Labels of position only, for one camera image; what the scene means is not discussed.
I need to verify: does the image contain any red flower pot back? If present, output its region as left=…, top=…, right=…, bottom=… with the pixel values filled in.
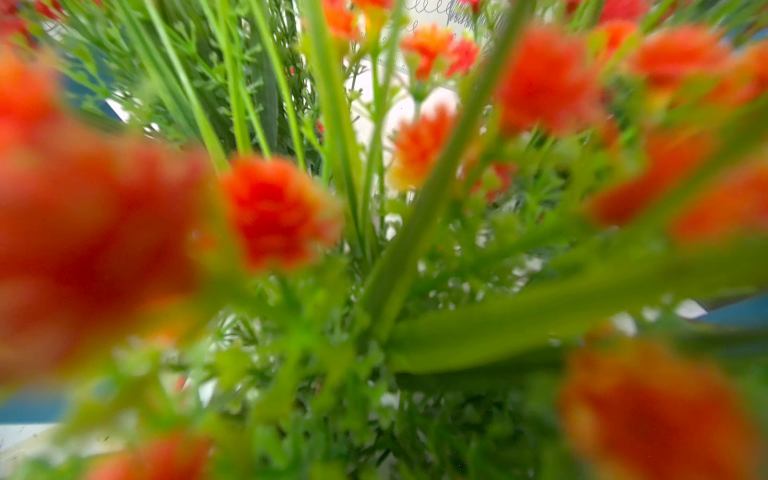
left=1, top=1, right=767, bottom=479

